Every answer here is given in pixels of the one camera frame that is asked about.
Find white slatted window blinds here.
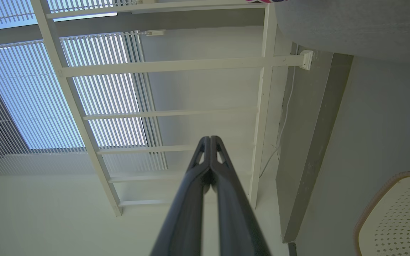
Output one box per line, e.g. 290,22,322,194
0,0,169,175

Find raised grey concrete ledge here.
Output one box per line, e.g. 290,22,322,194
275,43,354,244

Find cream perforated laundry basket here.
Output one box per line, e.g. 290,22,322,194
354,171,410,256

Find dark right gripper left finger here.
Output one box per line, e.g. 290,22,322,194
151,136,211,256

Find grey floor cable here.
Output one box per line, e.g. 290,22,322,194
259,44,297,178

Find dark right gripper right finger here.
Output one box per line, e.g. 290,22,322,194
211,136,272,256

